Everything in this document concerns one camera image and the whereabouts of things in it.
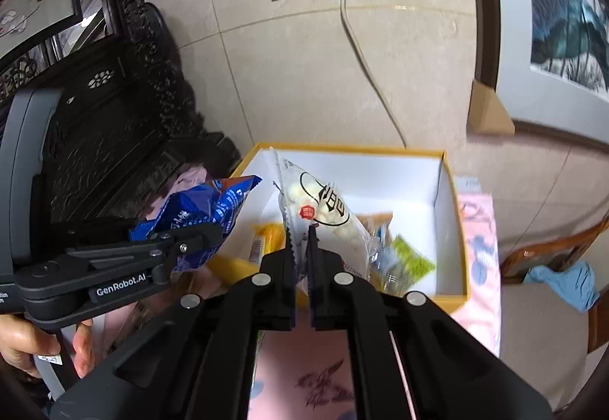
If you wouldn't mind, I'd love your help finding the yellow-green snack packet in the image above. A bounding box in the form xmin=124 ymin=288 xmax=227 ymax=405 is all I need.
xmin=382 ymin=235 xmax=435 ymax=296

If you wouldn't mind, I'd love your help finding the blue cookie snack bag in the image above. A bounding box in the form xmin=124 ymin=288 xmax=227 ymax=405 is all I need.
xmin=130 ymin=174 xmax=262 ymax=273

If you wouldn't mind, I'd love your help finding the white candy snack bag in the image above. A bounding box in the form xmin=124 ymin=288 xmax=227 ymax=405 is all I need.
xmin=273 ymin=151 xmax=375 ymax=279

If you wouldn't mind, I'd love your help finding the person's left hand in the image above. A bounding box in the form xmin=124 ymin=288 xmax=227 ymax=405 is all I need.
xmin=0 ymin=311 xmax=96 ymax=380

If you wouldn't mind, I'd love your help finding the pink floral tablecloth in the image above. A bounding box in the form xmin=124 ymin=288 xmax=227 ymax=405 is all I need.
xmin=108 ymin=164 xmax=503 ymax=420

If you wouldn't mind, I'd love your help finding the yellow snack packet in box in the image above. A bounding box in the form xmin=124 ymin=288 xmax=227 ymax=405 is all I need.
xmin=249 ymin=223 xmax=286 ymax=267

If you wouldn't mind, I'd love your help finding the yellow cardboard box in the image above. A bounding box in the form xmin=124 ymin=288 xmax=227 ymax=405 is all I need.
xmin=206 ymin=142 xmax=471 ymax=313

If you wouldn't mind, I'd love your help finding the dark carved wooden furniture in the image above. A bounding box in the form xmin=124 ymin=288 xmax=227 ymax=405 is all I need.
xmin=1 ymin=0 xmax=238 ymax=222

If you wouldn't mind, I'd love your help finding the blue cloth on chair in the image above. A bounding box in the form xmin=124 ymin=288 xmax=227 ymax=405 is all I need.
xmin=523 ymin=261 xmax=601 ymax=313

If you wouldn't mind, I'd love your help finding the wooden chair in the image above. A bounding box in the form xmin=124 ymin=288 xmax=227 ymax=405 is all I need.
xmin=500 ymin=217 xmax=608 ymax=352

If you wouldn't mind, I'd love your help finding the cardboard corner protector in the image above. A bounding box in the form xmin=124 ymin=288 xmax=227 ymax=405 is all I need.
xmin=467 ymin=80 xmax=515 ymax=135

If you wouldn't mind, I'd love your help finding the framed landscape painting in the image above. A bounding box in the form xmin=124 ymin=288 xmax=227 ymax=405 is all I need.
xmin=474 ymin=0 xmax=608 ymax=147

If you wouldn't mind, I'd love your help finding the grey power cable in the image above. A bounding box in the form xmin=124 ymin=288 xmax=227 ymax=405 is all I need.
xmin=337 ymin=0 xmax=410 ymax=150

